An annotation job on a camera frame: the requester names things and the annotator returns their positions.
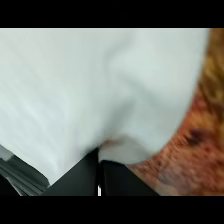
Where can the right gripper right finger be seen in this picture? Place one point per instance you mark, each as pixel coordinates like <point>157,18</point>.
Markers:
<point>123,181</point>

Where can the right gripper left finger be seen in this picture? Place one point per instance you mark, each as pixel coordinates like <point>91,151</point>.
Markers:
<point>78,180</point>

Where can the white garment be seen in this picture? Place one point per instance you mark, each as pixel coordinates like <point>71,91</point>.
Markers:
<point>100,90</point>

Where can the silver frame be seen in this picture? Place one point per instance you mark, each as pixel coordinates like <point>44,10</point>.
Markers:
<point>20,178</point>

